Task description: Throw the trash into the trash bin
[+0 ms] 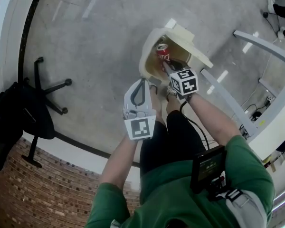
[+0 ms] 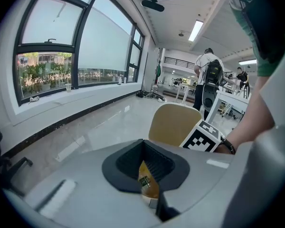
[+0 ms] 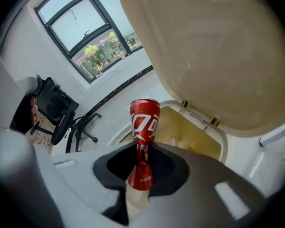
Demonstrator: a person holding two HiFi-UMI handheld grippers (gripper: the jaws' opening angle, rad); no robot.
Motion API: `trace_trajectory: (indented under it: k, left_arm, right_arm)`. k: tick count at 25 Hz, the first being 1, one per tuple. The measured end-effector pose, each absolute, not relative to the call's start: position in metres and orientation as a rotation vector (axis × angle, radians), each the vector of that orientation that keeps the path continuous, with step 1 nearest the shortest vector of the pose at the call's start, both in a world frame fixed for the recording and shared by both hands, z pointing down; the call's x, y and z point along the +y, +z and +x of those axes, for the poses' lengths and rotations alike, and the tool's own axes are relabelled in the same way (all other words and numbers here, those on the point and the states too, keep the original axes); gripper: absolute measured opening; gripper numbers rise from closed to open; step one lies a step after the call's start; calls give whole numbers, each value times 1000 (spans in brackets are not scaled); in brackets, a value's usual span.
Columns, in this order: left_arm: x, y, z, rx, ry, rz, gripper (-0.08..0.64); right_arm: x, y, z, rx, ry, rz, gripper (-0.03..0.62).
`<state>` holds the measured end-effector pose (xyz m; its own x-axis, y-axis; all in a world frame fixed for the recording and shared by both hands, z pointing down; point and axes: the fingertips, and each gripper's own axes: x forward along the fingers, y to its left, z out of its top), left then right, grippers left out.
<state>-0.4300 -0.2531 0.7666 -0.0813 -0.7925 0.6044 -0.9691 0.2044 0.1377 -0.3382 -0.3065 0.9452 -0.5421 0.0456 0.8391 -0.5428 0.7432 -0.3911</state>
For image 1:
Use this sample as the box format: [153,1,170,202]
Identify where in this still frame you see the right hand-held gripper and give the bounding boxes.
[161,58,200,96]

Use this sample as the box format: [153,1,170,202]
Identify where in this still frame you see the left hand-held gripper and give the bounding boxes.
[123,78,157,141]

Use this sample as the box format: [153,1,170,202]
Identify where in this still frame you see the red soda can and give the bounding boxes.
[156,43,171,63]

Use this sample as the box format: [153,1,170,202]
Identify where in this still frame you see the beige trash bin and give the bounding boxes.
[139,24,214,80]

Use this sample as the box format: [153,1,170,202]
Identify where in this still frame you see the person's left forearm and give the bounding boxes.
[99,135,138,190]

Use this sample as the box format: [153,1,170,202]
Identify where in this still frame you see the person's right forearm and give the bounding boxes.
[189,93,242,147]

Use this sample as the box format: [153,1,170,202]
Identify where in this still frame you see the person's left leg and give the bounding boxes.
[154,86,169,128]

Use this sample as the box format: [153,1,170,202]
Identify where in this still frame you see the person's leg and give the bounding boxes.
[166,95,183,115]
[154,86,169,128]

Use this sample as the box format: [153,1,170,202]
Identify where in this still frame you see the person's right shoe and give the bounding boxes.
[166,85,179,99]

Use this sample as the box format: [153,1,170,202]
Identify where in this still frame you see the person's right leg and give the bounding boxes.
[166,95,183,115]

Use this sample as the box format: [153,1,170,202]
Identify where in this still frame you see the person's black shorts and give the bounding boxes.
[139,110,208,175]

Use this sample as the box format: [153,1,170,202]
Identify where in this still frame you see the black chest monitor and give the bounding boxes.
[190,145,228,194]

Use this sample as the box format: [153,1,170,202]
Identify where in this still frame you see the person's green shirt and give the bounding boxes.
[85,134,276,228]

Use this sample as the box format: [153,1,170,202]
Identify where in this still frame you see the white table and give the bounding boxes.
[200,29,285,161]

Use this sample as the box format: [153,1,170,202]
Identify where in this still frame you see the black office chair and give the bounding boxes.
[0,57,73,178]

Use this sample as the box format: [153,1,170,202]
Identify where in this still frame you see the grey chest harness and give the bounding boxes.
[224,188,272,228]

